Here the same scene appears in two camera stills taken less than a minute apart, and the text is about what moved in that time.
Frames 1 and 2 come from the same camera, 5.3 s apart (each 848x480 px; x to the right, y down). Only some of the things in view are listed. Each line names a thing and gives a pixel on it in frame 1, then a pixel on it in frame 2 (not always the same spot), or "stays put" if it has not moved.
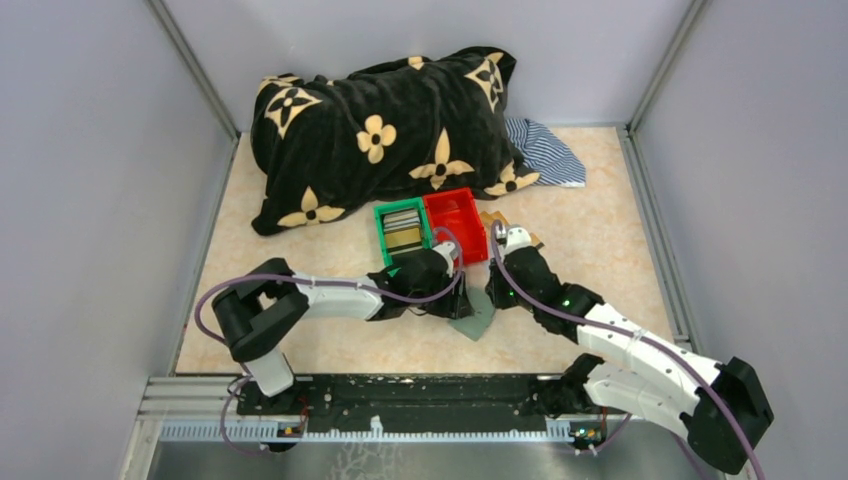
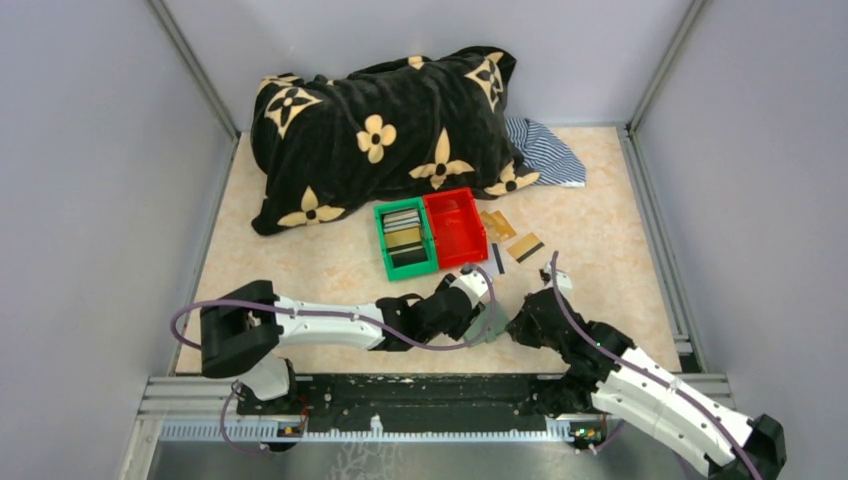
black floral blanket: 393,130 stays put
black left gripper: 455,305 -> 458,331
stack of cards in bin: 402,230 stays put
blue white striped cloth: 545,154 stays put
